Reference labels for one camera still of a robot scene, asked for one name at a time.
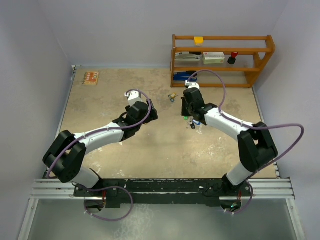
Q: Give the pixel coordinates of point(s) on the red black stamp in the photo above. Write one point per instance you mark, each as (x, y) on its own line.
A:
(232, 59)

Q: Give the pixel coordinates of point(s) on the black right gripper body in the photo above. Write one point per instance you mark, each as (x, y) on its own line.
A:
(186, 109)

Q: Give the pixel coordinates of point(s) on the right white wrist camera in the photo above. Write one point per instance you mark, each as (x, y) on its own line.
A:
(190, 84)

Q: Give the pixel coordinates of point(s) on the orange spiral notebook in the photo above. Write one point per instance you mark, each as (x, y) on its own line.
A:
(91, 78)

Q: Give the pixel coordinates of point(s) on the white staples box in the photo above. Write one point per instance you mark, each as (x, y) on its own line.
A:
(213, 57)

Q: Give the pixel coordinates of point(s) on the aluminium frame rail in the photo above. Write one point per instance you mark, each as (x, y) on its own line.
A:
(261, 189)

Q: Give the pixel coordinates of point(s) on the blue stapler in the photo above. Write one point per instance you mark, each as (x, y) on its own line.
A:
(182, 76)

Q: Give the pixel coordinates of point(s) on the wooden shelf rack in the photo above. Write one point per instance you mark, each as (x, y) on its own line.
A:
(246, 54)

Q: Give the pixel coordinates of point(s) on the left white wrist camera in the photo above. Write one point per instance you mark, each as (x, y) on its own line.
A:
(133, 96)

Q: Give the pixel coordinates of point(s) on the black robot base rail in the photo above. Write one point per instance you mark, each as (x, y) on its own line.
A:
(190, 191)

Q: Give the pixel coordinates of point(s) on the black key tag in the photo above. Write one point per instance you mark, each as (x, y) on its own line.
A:
(193, 126)

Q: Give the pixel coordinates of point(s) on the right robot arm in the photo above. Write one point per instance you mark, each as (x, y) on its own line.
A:
(255, 144)

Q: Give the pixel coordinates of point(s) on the yellow box on shelf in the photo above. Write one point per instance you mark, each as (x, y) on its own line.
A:
(198, 41)

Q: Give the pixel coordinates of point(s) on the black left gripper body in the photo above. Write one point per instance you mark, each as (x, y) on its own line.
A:
(152, 116)

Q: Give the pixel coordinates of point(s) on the silver key on black tag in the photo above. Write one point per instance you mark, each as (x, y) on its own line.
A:
(190, 121)

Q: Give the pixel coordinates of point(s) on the white stapler on shelf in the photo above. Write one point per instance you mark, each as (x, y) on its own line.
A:
(187, 56)

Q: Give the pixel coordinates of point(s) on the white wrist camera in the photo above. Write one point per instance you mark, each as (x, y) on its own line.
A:
(190, 84)
(133, 96)

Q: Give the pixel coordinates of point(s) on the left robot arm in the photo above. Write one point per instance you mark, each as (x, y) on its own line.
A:
(65, 156)

